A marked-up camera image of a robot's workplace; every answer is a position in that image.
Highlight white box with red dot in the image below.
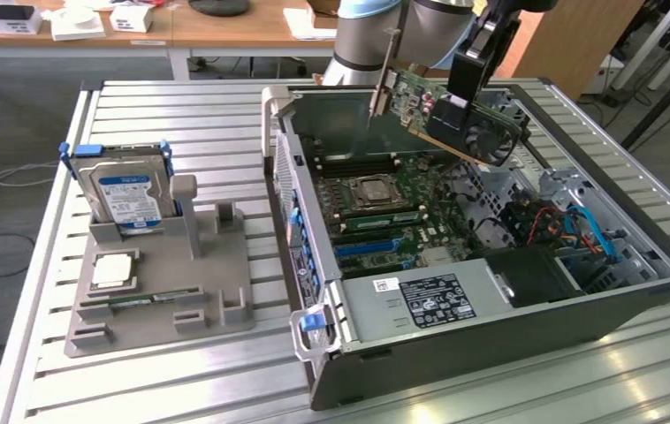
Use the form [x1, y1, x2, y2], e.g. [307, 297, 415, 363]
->
[581, 55, 625, 96]

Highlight black open PC case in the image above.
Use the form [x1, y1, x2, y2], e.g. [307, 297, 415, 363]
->
[258, 82, 670, 412]

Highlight dark round monitor base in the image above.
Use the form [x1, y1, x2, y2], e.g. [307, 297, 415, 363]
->
[188, 0, 252, 18]

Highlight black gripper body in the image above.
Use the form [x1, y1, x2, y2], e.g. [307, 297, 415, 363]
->
[483, 0, 551, 21]

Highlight red wire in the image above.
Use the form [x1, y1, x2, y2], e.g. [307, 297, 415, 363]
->
[532, 206, 561, 242]

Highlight black slanted pole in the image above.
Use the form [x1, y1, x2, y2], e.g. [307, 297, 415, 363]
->
[620, 42, 670, 151]

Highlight white round-topped box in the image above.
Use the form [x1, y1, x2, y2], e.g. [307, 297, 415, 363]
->
[49, 4, 106, 42]

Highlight grey power supply unit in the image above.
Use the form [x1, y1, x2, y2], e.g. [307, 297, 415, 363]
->
[332, 257, 516, 346]

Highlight white printed box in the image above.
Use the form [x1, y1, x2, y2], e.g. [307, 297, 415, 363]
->
[108, 4, 154, 34]

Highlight grey plastic parts rack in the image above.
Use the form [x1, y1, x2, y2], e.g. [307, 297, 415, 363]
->
[62, 173, 258, 359]

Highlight long black expansion slot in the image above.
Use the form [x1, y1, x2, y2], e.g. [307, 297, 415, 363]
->
[339, 257, 413, 274]
[331, 229, 399, 246]

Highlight white paper stack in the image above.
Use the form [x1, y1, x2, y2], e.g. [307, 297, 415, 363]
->
[282, 6, 337, 42]

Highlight white open box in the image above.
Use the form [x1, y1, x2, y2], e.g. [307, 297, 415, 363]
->
[0, 3, 42, 35]

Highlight metal CPU socket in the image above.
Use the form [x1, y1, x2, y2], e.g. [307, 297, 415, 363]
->
[349, 173, 413, 212]

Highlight wooden desk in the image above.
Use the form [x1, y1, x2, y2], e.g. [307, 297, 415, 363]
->
[0, 0, 500, 81]

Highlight hard disk in blue bracket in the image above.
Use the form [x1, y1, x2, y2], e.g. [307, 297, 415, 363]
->
[56, 138, 181, 234]

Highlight green graphics card black fan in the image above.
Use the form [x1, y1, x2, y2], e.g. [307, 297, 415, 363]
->
[365, 26, 532, 169]

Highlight brown cardboard box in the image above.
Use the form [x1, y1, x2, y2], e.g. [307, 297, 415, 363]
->
[304, 0, 340, 30]

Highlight silver CPU chip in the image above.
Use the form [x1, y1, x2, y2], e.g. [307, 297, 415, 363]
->
[90, 254, 136, 289]

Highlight white floor cable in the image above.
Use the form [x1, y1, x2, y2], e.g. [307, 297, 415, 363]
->
[0, 159, 64, 187]

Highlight wooden cabinet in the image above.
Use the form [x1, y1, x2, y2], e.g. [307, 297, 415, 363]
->
[480, 0, 648, 101]

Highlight green RAM stick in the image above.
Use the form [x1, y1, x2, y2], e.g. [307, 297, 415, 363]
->
[106, 289, 204, 309]
[340, 210, 423, 231]

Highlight blue disk wire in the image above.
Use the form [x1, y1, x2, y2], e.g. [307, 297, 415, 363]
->
[567, 204, 628, 269]

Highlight green motherboard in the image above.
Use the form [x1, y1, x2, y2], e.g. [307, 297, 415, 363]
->
[309, 148, 481, 282]

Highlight blue expansion slot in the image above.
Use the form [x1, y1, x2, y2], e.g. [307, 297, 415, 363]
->
[333, 240, 401, 258]

